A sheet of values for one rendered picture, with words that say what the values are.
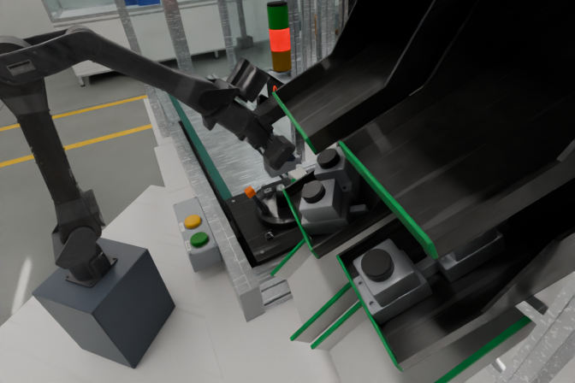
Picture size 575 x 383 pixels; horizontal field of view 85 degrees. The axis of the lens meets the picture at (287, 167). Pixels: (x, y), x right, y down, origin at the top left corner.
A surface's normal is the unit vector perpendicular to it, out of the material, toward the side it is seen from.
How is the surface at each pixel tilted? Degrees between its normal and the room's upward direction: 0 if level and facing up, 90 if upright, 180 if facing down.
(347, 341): 45
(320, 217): 103
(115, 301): 90
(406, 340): 25
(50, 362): 0
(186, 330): 0
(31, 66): 90
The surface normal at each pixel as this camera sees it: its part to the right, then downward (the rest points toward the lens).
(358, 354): -0.73, -0.42
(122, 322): 0.95, 0.12
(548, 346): -0.89, 0.31
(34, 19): 0.45, 0.48
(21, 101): 0.50, 0.80
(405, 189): -0.47, -0.65
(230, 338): -0.07, -0.82
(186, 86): 0.18, 0.26
